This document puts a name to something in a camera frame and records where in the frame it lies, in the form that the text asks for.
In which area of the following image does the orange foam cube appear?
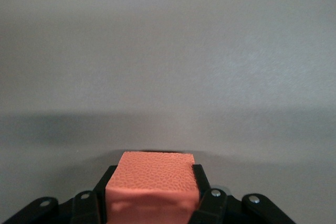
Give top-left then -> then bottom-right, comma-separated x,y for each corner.
104,151 -> 199,224

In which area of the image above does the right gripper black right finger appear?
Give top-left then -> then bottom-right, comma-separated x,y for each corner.
192,164 -> 228,224

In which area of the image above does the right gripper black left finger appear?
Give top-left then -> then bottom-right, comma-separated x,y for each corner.
70,165 -> 118,224

